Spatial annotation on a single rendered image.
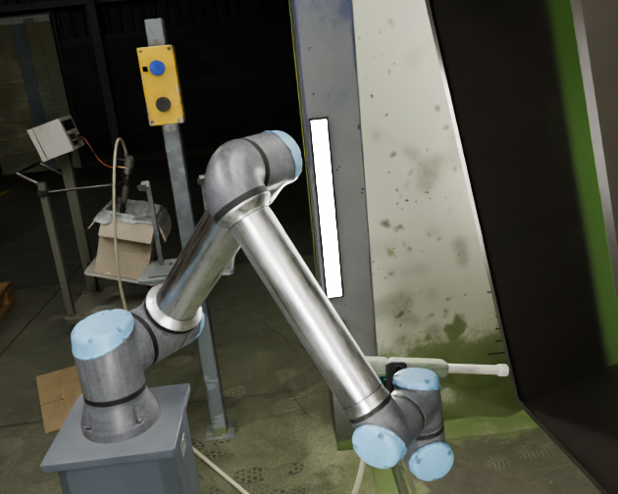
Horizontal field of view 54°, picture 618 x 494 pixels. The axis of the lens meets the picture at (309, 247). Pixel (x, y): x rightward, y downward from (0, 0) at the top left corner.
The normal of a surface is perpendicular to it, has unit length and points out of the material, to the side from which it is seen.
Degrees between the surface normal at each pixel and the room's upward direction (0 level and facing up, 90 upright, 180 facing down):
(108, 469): 90
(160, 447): 0
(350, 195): 90
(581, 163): 90
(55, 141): 90
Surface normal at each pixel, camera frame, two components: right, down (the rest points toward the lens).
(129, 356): 0.83, 0.08
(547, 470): -0.10, -0.95
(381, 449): -0.51, 0.37
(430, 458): 0.24, 0.31
